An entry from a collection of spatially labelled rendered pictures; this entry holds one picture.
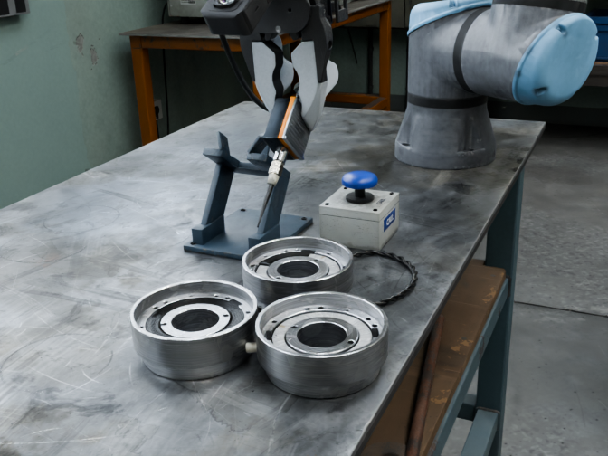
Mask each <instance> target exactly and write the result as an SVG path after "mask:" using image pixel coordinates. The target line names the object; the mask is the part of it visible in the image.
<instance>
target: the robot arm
mask: <svg viewBox="0 0 608 456"><path fill-rule="evenodd" d="M343 6H344V8H343V9H340V10H339V7H338V0H334V1H333V2H331V0H207V2H206V3H205V5H204V7H203V8H202V10H201V13H202V15H203V17H204V19H205V21H206V24H207V26H208V28H209V30H210V32H211V34H220V35H240V44H241V49H242V55H243V57H244V60H245V62H246V64H247V67H248V70H249V73H250V74H251V77H252V80H253V81H254V82H255V84H256V87H257V90H258V92H259V93H260V96H261V99H262V101H263V102H264V104H265V106H266V108H267V110H268V111H269V112H270V114H271V112H272V109H273V106H274V103H275V100H276V99H277V98H282V95H283V92H284V91H285V90H286V89H287V88H288V87H289V86H290V85H291V83H292V81H293V76H294V70H293V67H294V69H295V71H296V72H297V74H298V75H299V97H300V99H301V112H300V116H301V118H302V120H303V122H304V123H305V126H306V128H307V130H308V131H313V130H314V129H315V127H316V126H317V124H318V121H319V119H320V117H321V114H322V111H323V108H324V102H325V99H326V96H327V95H328V93H329V92H330V91H331V90H332V89H333V88H334V86H335V85H336V84H337V80H338V70H337V66H336V64H335V63H333V62H331V61H330V60H329V56H330V54H331V50H332V43H333V33H332V27H331V24H332V23H333V20H332V12H335V15H336V23H340V22H343V21H345V20H347V19H348V9H347V0H343ZM586 6H587V0H445V1H437V2H430V3H422V4H418V5H416V6H415V7H414V8H413V9H412V11H411V13H410V23H409V31H408V32H407V36H408V37H409V47H408V94H407V108H406V111H405V113H404V118H403V121H402V124H401V127H400V129H399V131H398V134H397V137H396V140H395V152H394V155H395V157H396V159H398V160H399V161H401V162H402V163H405V164H406V165H409V166H416V167H420V168H426V169H435V170H462V169H470V168H475V167H480V166H485V165H487V164H489V163H491V162H493V161H494V160H495V158H496V148H497V143H496V139H495V136H494V132H493V128H492V126H491V122H490V118H489V113H488V109H487V98H488V96H490V97H494V98H499V99H504V100H513V101H517V102H518V103H520V104H524V105H534V104H535V105H541V106H555V105H558V104H560V103H562V102H565V101H566V100H568V99H570V98H571V97H572V96H573V95H574V94H575V92H576V91H578V90H579V89H580V88H581V87H582V86H583V84H584V82H585V81H586V79H587V77H588V76H589V74H590V72H591V70H592V68H593V66H594V61H595V58H596V54H597V50H598V37H597V36H596V34H597V28H596V25H595V23H594V21H593V20H592V19H591V18H590V17H588V16H587V15H586V14H585V9H586ZM278 33H288V34H289V35H290V36H291V38H292V39H293V40H298V39H300V38H302V41H303V42H301V43H300V44H299V45H298V47H297V48H296V49H295V50H294V51H293V52H292V53H291V59H292V63H291V62H289V61H287V60H286V59H285V58H284V56H283V50H282V41H281V38H280V37H279V36H278Z"/></svg>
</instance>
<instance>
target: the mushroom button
mask: <svg viewBox="0 0 608 456"><path fill-rule="evenodd" d="M377 184H378V178H377V176H376V175H375V174H373V173H371V172H367V171H353V172H349V173H347V174H344V175H343V177H342V185H343V186H344V187H347V188H350V189H355V197H364V196H366V189H368V188H372V187H375V186H376V185H377Z"/></svg>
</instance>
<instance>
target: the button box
mask: <svg viewBox="0 0 608 456"><path fill-rule="evenodd" d="M398 229H399V193H395V192H386V191H378V190H370V189H366V196H364V197H355V189H350V188H347V187H344V186H342V187H341V188H339V189H338V190H337V191H336V192H335V193H334V194H333V195H332V196H330V197H329V198H328V199H327V200H326V201H325V202H324V203H322V204H321V205H320V206H319V233H320V238H326V239H329V240H332V241H335V242H339V243H342V244H343V245H345V246H346V247H349V248H356V249H362V250H375V251H379V250H381V249H382V248H383V247H384V246H385V244H386V243H387V242H388V241H389V240H390V239H391V237H392V236H393V235H394V234H395V232H396V231H397V230H398Z"/></svg>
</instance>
